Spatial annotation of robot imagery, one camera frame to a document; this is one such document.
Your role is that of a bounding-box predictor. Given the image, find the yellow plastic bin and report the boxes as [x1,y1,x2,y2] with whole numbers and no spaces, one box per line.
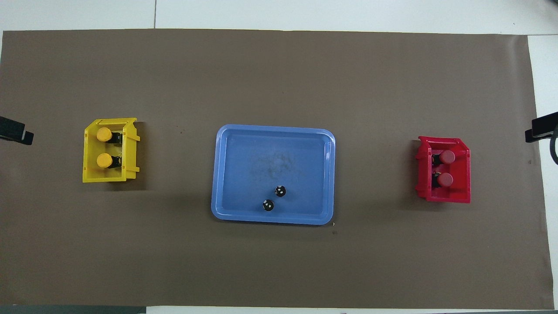
[82,118,141,184]

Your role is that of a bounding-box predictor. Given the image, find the red push button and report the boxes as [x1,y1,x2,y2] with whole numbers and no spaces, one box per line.
[432,172,454,189]
[432,150,456,166]

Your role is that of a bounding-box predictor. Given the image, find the brown table mat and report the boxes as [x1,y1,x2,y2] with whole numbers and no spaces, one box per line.
[0,28,554,310]

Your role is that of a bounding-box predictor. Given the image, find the blue plastic tray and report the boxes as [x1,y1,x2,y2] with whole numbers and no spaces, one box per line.
[211,124,336,225]

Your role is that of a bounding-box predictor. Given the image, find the yellow push button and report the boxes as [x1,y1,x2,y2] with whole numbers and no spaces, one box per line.
[96,153,122,170]
[96,127,122,144]

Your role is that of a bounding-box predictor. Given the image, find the red plastic bin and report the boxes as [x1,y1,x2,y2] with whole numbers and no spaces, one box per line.
[415,136,472,204]

